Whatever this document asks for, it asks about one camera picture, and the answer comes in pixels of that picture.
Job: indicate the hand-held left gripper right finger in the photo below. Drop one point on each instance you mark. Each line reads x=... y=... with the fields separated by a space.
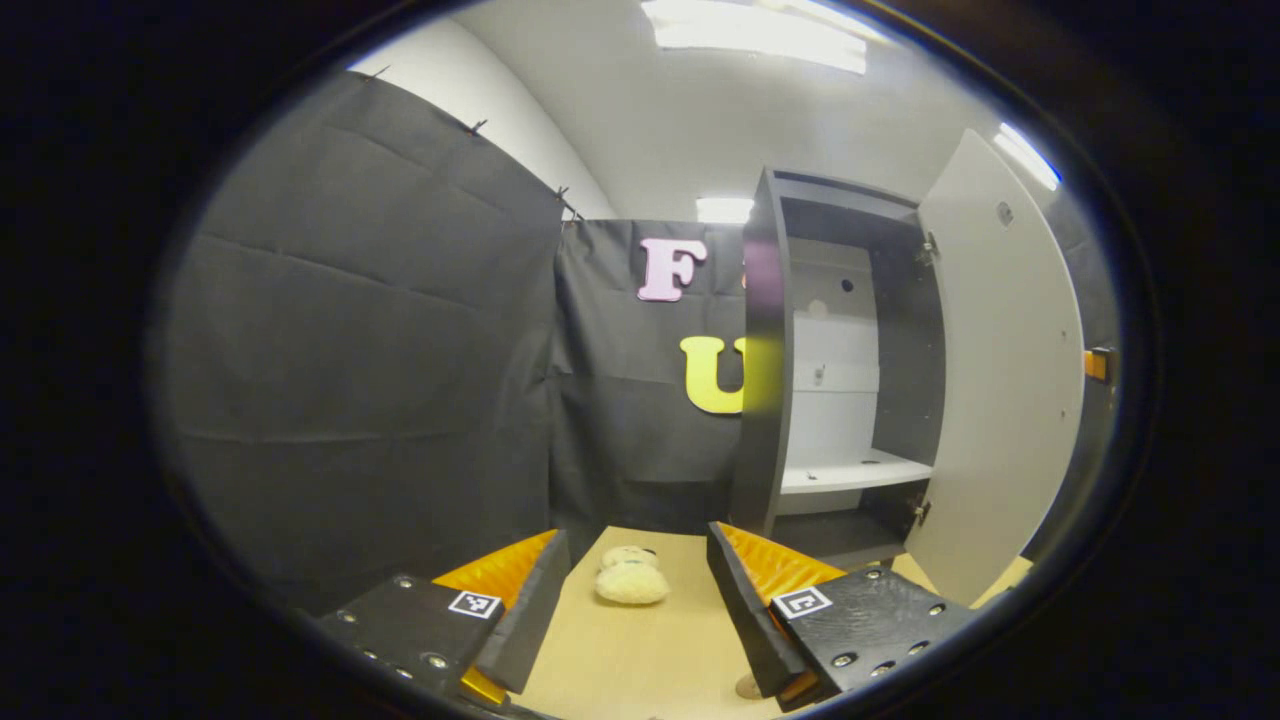
x=750 y=620

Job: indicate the dark grey cabinet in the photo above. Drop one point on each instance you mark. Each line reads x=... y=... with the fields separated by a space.
x=760 y=450

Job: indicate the metal door hinge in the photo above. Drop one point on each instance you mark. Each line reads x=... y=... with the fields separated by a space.
x=928 y=248
x=921 y=512

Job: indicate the round brown coaster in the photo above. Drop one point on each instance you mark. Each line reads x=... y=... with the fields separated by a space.
x=748 y=687

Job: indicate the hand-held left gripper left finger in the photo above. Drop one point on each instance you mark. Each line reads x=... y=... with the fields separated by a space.
x=535 y=625

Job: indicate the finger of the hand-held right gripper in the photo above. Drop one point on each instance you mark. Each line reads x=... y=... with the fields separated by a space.
x=1095 y=365

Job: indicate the white cabinet shelf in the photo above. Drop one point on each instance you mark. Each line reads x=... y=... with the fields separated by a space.
x=850 y=472

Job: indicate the light grey cabinet door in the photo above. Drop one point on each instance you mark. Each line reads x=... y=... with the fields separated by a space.
x=1000 y=400

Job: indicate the cream plush toy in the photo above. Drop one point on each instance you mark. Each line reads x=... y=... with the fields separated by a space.
x=632 y=578

